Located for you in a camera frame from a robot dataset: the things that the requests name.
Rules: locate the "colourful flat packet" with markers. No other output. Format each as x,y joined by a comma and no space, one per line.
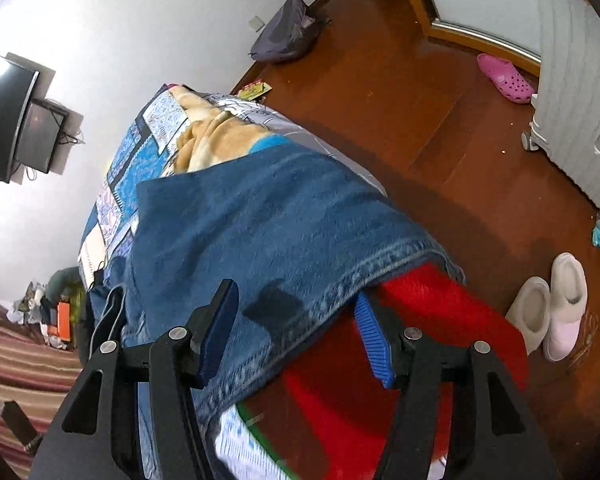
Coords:
254,91

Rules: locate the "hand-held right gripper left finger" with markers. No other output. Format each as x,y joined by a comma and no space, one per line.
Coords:
220,330

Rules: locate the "white oil radiator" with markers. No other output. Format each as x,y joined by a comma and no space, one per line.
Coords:
570,60

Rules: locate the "white fluffy slipper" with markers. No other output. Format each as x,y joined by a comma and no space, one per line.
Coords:
530,310
567,300

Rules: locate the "beige fleece blanket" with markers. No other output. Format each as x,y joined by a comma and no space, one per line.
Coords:
205,140

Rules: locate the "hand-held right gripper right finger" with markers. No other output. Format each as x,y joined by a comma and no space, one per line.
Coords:
375,345

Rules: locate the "blue denim jeans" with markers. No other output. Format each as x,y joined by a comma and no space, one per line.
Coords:
255,220

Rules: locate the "large black wall television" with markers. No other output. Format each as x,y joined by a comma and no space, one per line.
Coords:
2,115

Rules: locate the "striped red beige curtain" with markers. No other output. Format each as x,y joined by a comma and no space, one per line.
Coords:
10,360

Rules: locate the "patchwork patterned quilt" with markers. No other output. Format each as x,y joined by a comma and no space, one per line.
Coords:
125,160

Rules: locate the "wooden door frame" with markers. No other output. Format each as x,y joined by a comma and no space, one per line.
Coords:
430,30

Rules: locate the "pile of assorted clutter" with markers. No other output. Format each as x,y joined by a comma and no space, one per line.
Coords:
45,320

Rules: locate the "red cloth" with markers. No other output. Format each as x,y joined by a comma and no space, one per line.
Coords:
445,310

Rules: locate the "white printed cloth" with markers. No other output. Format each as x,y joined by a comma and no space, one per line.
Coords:
245,440

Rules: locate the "pink clog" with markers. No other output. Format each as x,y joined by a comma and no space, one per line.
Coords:
505,77

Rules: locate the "grey backpack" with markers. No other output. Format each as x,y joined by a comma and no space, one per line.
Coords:
285,35

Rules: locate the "grey green cushion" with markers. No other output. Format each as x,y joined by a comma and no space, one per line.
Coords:
62,282

